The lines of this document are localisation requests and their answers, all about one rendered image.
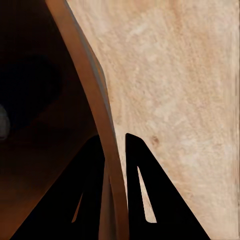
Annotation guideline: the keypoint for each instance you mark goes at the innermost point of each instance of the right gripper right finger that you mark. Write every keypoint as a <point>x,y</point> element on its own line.
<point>175,220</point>

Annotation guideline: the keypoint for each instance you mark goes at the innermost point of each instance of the can of soda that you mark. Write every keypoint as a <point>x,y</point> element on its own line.
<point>27,87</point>

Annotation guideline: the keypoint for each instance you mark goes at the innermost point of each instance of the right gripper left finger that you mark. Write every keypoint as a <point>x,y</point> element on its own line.
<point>51,219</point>

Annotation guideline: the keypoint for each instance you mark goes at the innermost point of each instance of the trash can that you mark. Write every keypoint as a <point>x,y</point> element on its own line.
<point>32,161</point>

